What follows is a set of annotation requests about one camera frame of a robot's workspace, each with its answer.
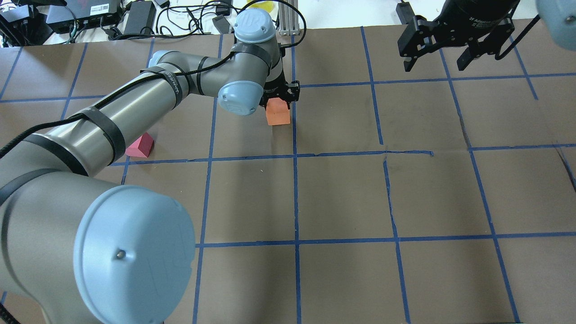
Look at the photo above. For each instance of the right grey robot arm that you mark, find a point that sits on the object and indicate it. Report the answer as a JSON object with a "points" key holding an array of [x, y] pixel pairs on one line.
{"points": [[559, 18]]}

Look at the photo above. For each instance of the black laptop charger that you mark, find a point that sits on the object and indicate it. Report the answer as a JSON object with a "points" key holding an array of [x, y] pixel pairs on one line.
{"points": [[141, 15]]}

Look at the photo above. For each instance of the orange foam cube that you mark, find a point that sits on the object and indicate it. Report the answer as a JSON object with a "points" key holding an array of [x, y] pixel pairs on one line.
{"points": [[277, 112]]}

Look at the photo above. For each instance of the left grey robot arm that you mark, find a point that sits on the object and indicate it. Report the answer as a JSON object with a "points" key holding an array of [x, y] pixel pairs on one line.
{"points": [[95, 252]]}

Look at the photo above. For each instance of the black power adapter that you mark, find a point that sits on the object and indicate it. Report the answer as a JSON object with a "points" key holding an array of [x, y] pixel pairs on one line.
{"points": [[405, 12]]}

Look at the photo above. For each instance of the yellow tape roll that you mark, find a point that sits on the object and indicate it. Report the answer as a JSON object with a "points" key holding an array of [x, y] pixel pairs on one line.
{"points": [[267, 5]]}

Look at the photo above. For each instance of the grey power adapter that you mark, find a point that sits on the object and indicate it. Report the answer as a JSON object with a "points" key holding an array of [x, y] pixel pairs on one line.
{"points": [[222, 25]]}

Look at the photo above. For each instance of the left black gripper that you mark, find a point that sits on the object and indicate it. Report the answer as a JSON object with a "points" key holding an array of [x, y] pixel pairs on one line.
{"points": [[277, 92]]}

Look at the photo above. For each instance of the aluminium frame post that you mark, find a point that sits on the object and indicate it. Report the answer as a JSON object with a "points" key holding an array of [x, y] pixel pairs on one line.
{"points": [[289, 19]]}

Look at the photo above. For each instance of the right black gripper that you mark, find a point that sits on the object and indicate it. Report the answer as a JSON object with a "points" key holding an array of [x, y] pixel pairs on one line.
{"points": [[476, 18]]}

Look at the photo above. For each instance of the black network switch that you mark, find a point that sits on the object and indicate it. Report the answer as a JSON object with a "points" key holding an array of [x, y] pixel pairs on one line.
{"points": [[84, 13]]}

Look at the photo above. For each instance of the pink foam cube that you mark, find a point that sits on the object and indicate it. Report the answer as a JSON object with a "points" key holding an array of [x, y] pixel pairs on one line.
{"points": [[141, 148]]}

